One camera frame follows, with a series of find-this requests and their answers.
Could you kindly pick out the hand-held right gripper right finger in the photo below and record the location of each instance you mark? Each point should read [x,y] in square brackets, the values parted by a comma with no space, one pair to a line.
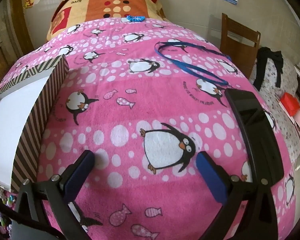
[211,177]

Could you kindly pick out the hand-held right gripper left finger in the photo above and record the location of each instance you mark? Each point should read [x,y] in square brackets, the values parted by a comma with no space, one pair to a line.
[78,177]

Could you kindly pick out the striped cardboard box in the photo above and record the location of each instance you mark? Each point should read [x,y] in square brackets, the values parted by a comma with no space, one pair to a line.
[40,120]

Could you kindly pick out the pink penguin print blanket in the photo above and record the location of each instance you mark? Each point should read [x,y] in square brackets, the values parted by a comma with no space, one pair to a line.
[150,105]

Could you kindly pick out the sofa with printed cover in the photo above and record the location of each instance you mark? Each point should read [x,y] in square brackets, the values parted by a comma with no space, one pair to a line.
[277,92]

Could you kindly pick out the red box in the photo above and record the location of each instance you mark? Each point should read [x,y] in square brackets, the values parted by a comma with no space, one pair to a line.
[291,103]

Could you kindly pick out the black garment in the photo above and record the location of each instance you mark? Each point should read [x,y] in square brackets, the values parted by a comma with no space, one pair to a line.
[265,62]

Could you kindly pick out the wooden chair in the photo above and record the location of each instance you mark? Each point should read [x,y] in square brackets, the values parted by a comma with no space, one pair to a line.
[240,42]

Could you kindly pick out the wooden door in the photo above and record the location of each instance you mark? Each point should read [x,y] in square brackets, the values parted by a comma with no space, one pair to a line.
[5,55]

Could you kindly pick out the blue hair scrunchie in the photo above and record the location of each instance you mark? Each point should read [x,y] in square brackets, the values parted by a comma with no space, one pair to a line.
[135,18]

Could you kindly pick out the orange patterned pillow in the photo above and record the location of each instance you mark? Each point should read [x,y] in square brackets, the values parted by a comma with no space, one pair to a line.
[97,2]

